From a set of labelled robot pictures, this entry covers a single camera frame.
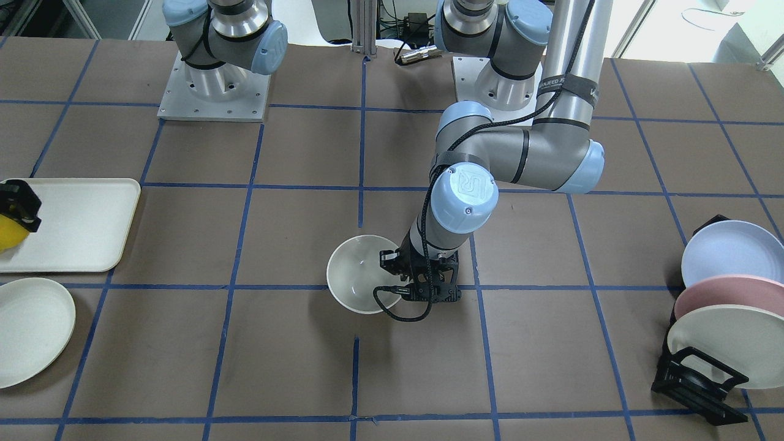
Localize cream plate in rack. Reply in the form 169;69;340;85
666;304;783;389

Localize shallow cream plate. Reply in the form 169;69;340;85
1;278;76;388

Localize yellow lemon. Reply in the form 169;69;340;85
0;215;30;253

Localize lavender plate in rack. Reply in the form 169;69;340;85
680;220;783;287

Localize white rectangular tray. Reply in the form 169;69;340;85
1;178;141;273

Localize pink plate in rack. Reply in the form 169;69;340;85
674;274;783;319

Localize white ceramic bowl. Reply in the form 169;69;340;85
326;235;404;314

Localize black plate rack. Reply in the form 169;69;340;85
650;214;750;426

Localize aluminium frame post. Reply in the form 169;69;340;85
348;0;378;59

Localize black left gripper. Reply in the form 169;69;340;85
380;242;459;288

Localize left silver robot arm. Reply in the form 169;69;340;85
379;1;611;293

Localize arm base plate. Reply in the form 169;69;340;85
453;56;543;122
157;53;271;123

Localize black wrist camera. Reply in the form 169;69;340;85
396;276;461;303

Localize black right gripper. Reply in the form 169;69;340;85
1;179;42;233

